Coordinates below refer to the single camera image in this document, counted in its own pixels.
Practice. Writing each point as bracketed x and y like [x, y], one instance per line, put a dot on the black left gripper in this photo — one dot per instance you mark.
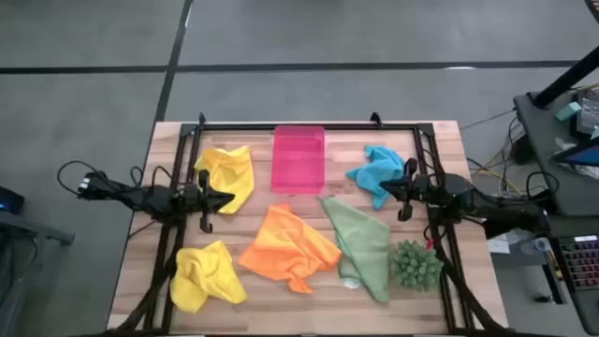
[191, 201]

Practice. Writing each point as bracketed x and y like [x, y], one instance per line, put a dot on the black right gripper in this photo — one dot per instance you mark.
[423, 189]

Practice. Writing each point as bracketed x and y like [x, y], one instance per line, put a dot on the yellow microfiber towel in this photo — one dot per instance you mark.
[206, 276]
[234, 168]

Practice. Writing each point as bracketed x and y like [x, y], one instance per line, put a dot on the green microfiber towel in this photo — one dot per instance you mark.
[360, 238]

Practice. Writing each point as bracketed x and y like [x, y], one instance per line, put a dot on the orange microfiber towel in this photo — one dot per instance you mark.
[290, 243]

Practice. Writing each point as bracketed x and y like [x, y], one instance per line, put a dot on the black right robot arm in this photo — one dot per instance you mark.
[491, 210]

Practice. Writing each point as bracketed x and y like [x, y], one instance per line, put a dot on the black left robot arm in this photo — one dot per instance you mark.
[154, 201]

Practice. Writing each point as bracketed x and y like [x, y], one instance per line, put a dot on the blue microfiber towel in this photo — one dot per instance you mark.
[379, 168]

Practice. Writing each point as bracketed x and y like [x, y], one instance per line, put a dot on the green artificial plant ball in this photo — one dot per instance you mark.
[415, 266]

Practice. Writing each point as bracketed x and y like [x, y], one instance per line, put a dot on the pink translucent plastic bin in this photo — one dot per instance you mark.
[299, 159]

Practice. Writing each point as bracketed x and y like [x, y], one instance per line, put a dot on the white paper sheet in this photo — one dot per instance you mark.
[498, 245]

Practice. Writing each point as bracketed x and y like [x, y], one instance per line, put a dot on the white paper scrap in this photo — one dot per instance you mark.
[352, 283]

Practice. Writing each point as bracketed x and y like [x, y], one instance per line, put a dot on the grey side desk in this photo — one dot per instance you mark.
[543, 154]

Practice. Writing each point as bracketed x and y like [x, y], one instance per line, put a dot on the clear plastic bottle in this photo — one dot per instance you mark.
[538, 244]

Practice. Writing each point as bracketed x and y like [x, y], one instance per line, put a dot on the small black floor item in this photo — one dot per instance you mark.
[543, 298]

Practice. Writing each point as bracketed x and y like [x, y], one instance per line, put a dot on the grey metal cart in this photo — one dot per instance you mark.
[33, 228]

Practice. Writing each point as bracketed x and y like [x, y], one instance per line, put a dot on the tablet with blue screen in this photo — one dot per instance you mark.
[582, 155]

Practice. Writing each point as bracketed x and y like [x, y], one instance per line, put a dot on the teal small box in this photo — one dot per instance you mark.
[568, 111]

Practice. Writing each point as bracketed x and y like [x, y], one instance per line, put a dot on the black diagonal pole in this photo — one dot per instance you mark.
[561, 82]

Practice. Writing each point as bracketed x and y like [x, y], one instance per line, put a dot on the keyboard with pink keys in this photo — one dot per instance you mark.
[582, 262]

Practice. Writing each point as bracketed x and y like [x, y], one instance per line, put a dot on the black electronic box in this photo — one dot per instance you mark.
[588, 117]

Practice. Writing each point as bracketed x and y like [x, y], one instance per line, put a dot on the black device with blue light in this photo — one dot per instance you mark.
[10, 201]

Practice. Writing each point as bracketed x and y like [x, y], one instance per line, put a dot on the dark grey keyboard desk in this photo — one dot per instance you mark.
[590, 318]

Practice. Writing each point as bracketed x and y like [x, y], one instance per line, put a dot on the black corner bar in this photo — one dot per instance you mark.
[595, 7]

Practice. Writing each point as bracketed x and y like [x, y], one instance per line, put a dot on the black aluminium table frame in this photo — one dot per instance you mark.
[234, 126]

